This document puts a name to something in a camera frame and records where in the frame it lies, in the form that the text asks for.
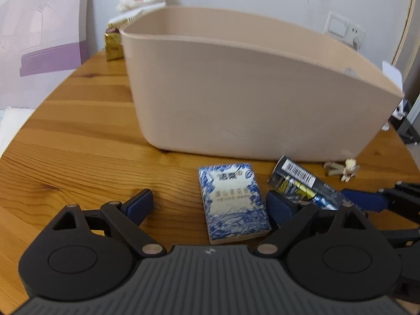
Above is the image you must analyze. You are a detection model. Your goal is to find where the small beige toy figurine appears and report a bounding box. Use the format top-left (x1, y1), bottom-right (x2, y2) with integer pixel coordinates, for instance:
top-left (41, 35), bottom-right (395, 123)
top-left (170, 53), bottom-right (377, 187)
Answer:
top-left (323, 158), bottom-right (359, 183)

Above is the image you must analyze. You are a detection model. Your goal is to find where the dark side furniture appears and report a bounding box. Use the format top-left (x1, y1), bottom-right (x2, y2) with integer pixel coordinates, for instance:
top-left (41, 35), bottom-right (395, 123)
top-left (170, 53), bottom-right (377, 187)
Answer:
top-left (390, 93), bottom-right (420, 145)

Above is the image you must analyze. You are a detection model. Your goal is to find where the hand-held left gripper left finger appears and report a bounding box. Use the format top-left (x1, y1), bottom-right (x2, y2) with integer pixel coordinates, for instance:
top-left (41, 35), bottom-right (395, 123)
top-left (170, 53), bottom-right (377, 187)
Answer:
top-left (52, 189), bottom-right (167, 257)

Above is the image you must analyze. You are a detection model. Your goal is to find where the beige plastic storage bin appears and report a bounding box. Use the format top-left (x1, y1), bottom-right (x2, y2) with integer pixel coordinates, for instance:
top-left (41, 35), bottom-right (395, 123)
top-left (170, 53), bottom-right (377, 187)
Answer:
top-left (119, 6), bottom-right (405, 165)

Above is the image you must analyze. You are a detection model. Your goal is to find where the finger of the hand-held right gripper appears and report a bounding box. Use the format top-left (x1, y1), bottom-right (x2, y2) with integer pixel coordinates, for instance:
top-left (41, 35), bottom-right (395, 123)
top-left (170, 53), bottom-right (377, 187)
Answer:
top-left (381, 226), bottom-right (420, 249)
top-left (340, 181), bottom-right (420, 213)

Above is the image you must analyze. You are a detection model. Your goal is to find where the white paper sheet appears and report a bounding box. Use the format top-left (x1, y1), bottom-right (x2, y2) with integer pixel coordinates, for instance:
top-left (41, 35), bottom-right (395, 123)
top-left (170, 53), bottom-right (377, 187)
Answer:
top-left (382, 59), bottom-right (404, 93)

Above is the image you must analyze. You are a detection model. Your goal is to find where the white wall switch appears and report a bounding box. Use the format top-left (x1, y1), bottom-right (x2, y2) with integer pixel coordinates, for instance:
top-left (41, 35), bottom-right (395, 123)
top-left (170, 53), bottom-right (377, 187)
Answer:
top-left (324, 11), bottom-right (350, 40)

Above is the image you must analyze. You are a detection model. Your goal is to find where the white bedding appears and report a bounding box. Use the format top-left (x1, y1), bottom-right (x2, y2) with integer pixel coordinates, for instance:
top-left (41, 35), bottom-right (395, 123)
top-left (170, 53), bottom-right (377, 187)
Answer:
top-left (0, 106), bottom-right (37, 159)

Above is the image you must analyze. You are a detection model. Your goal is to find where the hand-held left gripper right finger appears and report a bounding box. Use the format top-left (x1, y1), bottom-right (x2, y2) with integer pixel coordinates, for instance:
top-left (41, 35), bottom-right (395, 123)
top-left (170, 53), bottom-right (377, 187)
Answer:
top-left (257, 190), bottom-right (370, 257)

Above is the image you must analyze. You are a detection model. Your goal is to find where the gold gift box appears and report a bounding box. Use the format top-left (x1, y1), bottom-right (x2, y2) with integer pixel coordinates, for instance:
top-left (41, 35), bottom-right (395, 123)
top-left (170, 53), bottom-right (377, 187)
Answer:
top-left (104, 16), bottom-right (125, 61)

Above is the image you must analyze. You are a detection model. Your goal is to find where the white wall outlet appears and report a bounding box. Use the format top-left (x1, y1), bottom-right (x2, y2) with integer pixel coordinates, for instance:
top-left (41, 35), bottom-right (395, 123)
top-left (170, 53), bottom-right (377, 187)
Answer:
top-left (344, 23), bottom-right (366, 52)

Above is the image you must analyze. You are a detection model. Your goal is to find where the blue white tissue pack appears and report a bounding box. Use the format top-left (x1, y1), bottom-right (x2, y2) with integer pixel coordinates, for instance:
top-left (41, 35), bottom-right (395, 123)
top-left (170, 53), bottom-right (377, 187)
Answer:
top-left (198, 162), bottom-right (272, 245)

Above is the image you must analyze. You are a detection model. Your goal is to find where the white purple furniture panel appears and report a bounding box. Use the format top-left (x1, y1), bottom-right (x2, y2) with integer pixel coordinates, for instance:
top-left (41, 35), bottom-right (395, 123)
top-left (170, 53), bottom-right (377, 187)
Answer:
top-left (0, 0), bottom-right (94, 109)

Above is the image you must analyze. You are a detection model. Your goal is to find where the black battery pack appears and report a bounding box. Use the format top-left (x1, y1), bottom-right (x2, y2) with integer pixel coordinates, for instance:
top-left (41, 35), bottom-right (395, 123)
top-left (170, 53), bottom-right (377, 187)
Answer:
top-left (267, 155), bottom-right (362, 211)

